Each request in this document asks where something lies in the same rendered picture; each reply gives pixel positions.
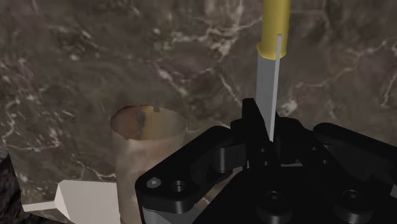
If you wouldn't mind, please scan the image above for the beige cylindrical cup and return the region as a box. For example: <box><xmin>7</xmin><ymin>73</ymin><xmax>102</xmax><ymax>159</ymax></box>
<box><xmin>110</xmin><ymin>104</ymin><xmax>230</xmax><ymax>224</ymax></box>

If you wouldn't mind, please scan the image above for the yellow-handled knife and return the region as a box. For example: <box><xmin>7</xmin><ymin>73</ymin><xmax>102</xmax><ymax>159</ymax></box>
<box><xmin>255</xmin><ymin>0</ymin><xmax>291</xmax><ymax>143</ymax></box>

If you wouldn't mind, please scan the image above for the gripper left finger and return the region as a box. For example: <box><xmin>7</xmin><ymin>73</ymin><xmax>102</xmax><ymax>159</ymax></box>
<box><xmin>135</xmin><ymin>97</ymin><xmax>281</xmax><ymax>215</ymax></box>

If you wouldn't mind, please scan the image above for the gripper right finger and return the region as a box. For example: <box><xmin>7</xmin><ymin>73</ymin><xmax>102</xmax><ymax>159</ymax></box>
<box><xmin>272</xmin><ymin>112</ymin><xmax>397</xmax><ymax>199</ymax></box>

